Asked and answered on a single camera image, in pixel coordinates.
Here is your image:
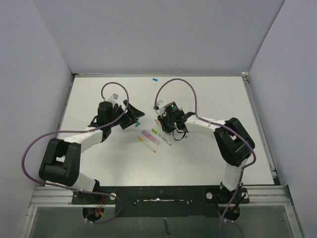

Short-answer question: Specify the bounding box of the purple highlighter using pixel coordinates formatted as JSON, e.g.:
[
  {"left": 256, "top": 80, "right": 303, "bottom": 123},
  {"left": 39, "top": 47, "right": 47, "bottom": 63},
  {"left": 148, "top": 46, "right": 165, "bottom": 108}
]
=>
[{"left": 141, "top": 129, "right": 160, "bottom": 145}]

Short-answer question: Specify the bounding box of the aluminium front rail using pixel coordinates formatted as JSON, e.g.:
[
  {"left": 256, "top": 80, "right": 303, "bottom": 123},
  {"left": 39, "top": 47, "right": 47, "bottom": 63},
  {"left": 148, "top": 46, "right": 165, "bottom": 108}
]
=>
[{"left": 21, "top": 185, "right": 304, "bottom": 238}]

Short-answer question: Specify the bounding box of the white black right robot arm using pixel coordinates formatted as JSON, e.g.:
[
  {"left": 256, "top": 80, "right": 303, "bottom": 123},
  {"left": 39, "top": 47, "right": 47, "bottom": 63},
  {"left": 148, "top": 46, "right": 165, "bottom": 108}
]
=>
[{"left": 154, "top": 101, "right": 255, "bottom": 203}]

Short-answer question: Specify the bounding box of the yellow cap pen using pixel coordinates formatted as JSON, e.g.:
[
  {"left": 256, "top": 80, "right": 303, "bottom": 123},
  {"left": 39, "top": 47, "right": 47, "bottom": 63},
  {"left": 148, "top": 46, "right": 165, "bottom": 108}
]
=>
[{"left": 138, "top": 137, "right": 156, "bottom": 153}]

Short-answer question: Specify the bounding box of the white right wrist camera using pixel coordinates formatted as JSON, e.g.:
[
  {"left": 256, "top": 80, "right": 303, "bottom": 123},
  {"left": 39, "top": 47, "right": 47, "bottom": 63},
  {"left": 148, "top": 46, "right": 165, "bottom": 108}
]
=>
[{"left": 153, "top": 100, "right": 168, "bottom": 115}]

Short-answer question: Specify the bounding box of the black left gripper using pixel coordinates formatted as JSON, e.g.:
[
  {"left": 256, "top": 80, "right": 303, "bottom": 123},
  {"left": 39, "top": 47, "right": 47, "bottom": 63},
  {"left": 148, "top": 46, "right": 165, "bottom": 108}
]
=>
[{"left": 107, "top": 100, "right": 144, "bottom": 129}]

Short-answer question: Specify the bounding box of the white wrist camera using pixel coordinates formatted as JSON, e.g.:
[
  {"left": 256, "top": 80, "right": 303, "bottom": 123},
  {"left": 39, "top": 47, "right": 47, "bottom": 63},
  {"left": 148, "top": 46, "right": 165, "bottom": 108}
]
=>
[
  {"left": 107, "top": 93, "right": 118, "bottom": 104},
  {"left": 153, "top": 100, "right": 168, "bottom": 115}
]

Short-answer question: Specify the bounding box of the aluminium rail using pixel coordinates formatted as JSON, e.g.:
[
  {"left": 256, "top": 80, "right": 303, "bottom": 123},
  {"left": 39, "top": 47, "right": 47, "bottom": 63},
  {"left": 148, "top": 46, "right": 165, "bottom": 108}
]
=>
[
  {"left": 241, "top": 71, "right": 281, "bottom": 185},
  {"left": 21, "top": 185, "right": 304, "bottom": 238}
]

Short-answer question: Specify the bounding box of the aluminium right rail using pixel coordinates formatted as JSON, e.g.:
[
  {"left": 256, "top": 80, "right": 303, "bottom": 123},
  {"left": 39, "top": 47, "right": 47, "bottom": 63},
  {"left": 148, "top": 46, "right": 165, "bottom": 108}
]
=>
[{"left": 241, "top": 71, "right": 281, "bottom": 185}]

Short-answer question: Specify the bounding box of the green cap pen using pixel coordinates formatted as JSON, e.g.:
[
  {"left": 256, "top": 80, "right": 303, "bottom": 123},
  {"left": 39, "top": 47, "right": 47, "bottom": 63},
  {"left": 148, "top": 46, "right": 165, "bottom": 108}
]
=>
[{"left": 151, "top": 128, "right": 172, "bottom": 146}]

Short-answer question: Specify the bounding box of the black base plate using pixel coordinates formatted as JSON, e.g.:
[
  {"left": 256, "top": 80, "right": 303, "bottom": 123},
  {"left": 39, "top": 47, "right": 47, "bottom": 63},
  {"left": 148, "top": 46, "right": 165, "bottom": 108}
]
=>
[{"left": 72, "top": 185, "right": 250, "bottom": 221}]

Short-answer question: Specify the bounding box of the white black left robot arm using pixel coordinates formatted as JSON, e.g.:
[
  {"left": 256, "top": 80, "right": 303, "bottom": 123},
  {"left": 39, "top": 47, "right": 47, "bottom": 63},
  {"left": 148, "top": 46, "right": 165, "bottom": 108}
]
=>
[{"left": 39, "top": 100, "right": 145, "bottom": 204}]

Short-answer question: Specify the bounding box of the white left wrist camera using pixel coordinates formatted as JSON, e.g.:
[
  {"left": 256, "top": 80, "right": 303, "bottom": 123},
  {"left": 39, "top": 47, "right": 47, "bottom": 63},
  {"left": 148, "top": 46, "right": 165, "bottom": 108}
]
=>
[{"left": 107, "top": 93, "right": 118, "bottom": 104}]

